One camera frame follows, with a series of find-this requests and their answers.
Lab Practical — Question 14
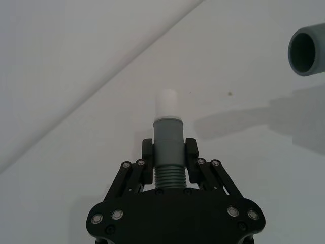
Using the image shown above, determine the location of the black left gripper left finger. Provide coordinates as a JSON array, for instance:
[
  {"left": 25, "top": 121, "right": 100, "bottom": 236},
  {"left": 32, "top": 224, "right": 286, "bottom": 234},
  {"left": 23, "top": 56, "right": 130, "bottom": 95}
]
[{"left": 106, "top": 138, "right": 155, "bottom": 202}]

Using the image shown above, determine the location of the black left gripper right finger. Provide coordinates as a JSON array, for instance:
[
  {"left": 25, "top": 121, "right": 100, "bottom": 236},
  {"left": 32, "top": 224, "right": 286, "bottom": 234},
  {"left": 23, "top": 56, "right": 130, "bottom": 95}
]
[{"left": 185, "top": 137, "right": 242, "bottom": 201}]

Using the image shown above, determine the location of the grey ribbed tube white tip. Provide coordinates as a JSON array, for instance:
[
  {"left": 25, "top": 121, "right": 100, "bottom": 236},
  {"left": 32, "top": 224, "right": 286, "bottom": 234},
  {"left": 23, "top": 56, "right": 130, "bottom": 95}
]
[{"left": 153, "top": 89, "right": 188, "bottom": 190}]

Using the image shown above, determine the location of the grey hollow tube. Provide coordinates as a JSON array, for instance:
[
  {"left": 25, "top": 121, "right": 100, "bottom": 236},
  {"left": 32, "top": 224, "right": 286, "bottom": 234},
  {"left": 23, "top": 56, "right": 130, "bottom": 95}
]
[{"left": 287, "top": 22, "right": 325, "bottom": 77}]

